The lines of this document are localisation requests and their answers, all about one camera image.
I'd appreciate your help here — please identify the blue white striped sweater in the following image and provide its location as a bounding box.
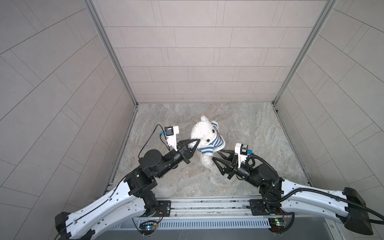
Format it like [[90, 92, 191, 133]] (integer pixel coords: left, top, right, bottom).
[[198, 121, 226, 154]]

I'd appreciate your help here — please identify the white teddy bear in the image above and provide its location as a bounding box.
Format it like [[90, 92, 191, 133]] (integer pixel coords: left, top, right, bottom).
[[191, 115, 215, 169]]

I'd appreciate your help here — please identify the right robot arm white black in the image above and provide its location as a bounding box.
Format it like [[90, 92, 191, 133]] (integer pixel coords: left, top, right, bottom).
[[213, 150, 373, 235]]

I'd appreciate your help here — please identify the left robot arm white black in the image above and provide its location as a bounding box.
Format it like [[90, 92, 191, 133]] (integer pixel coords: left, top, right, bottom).
[[55, 139, 200, 240]]

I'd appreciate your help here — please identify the white ventilation grille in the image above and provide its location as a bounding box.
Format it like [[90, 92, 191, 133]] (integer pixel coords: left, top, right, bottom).
[[112, 218, 271, 231]]

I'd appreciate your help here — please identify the right green circuit board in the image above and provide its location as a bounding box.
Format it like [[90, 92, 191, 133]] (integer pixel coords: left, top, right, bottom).
[[268, 218, 286, 233]]

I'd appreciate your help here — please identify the green circuit board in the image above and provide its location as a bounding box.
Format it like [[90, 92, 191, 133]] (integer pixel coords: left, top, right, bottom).
[[268, 218, 286, 233], [138, 220, 159, 236]]

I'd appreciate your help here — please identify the left green circuit board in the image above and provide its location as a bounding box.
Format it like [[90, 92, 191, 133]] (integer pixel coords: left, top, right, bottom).
[[138, 220, 159, 236]]

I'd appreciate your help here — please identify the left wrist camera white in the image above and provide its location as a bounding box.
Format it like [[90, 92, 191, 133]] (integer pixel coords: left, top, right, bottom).
[[160, 126, 179, 151]]

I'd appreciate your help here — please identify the aluminium mounting rail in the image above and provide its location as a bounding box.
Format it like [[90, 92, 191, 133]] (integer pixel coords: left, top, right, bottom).
[[89, 196, 335, 221]]

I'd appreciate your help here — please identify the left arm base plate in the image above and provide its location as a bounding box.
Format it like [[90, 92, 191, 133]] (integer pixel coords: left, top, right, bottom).
[[140, 200, 172, 218]]

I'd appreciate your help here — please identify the black corrugated cable conduit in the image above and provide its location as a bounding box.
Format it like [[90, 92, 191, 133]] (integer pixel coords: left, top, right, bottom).
[[245, 154, 384, 235]]

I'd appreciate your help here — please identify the left corner aluminium post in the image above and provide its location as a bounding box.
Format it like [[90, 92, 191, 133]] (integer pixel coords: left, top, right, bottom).
[[84, 0, 139, 108]]

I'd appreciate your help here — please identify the corner aluminium post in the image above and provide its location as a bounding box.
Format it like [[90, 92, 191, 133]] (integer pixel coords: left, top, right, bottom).
[[272, 0, 338, 105], [84, 0, 139, 108]]

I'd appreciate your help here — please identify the right corner aluminium post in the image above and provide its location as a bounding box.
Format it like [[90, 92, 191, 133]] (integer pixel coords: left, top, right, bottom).
[[272, 0, 338, 105]]

